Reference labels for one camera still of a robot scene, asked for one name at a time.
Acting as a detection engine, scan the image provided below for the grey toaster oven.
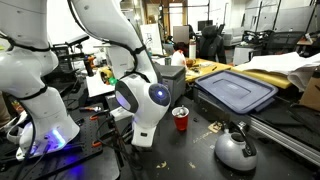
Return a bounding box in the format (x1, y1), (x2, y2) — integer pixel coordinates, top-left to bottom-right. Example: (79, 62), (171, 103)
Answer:
(152, 62), (187, 108)

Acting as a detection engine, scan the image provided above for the orange black drill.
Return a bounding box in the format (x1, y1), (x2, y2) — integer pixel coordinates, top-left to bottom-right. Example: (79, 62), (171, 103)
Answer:
(83, 54), (97, 78)

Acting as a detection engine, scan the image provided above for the white bottle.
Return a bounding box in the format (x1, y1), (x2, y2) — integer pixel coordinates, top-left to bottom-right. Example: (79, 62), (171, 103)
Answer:
(188, 38), (198, 60)

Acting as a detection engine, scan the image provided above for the printed cardboard box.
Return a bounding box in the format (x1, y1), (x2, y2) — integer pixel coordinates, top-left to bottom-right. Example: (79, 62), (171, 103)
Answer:
(298, 74), (320, 113)

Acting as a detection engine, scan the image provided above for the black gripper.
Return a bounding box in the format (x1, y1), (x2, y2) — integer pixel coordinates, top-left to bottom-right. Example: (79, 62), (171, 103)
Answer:
(128, 145), (155, 171)

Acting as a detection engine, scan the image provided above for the grey kettle with black handle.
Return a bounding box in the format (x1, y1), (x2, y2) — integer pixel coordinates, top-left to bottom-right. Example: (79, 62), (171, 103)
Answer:
(214, 120), (258, 172)

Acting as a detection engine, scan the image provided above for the grey monitor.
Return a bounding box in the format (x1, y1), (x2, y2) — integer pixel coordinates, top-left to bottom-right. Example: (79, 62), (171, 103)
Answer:
(173, 25), (191, 46)

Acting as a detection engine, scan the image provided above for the white rectangular candy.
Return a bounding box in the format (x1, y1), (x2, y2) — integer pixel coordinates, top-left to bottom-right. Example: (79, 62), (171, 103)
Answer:
(175, 105), (189, 118)

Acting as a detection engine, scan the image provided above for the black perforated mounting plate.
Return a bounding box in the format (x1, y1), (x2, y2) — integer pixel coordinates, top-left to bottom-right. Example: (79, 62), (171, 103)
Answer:
(0, 103), (121, 180)

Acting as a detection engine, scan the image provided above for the black stand rack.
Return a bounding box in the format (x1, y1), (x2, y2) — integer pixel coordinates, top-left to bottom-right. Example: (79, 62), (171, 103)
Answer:
(49, 33), (91, 84)

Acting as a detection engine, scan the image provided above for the silver headed clamp, orange handle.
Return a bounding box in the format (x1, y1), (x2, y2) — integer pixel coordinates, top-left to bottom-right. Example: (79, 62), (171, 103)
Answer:
(78, 105), (103, 114)

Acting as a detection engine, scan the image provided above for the black office chair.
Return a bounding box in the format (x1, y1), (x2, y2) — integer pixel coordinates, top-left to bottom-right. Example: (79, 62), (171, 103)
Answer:
(199, 24), (228, 64)

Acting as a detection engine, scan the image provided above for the white cabinet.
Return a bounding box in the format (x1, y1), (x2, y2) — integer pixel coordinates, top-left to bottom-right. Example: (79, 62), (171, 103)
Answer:
(232, 44), (264, 66)

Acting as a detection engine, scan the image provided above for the dark monitor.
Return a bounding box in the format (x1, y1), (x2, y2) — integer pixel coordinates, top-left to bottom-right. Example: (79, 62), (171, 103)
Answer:
(197, 19), (214, 33)

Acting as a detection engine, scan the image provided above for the yellow foam board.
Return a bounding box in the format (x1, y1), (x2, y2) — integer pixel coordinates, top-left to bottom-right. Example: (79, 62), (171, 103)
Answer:
(230, 66), (294, 90)

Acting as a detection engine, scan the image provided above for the yellow toy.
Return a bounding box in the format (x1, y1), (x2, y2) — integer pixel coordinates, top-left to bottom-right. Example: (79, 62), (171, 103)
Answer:
(99, 66), (115, 85)

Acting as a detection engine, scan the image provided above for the blue plastic bin lid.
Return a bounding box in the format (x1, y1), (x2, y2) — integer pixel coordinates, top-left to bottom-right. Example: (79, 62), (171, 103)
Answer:
(194, 69), (279, 115)

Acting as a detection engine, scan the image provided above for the black clamp with orange handle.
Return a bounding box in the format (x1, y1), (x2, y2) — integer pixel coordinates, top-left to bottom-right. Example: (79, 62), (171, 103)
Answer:
(89, 109), (111, 122)
(91, 129), (116, 149)

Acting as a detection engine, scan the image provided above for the white paper pile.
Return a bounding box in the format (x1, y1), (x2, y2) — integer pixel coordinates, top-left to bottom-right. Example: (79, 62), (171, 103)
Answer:
(234, 51), (320, 93)

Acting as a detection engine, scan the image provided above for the red plastic cup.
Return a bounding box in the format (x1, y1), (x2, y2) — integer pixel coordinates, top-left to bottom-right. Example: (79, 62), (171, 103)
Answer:
(171, 105), (190, 132)

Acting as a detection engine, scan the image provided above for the white sign board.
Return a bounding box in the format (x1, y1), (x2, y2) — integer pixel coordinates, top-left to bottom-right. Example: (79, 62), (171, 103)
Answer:
(139, 23), (164, 56)

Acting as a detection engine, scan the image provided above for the wooden table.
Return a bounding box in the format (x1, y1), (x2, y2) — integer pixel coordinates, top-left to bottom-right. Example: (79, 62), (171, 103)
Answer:
(184, 58), (234, 84)

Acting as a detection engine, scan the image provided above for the white box stand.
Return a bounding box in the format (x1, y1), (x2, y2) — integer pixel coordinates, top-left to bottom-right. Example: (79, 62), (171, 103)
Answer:
(105, 44), (135, 81)

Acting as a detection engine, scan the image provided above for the black mesh chair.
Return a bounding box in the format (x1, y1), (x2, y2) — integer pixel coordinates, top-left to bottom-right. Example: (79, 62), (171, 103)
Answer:
(263, 30), (306, 56)

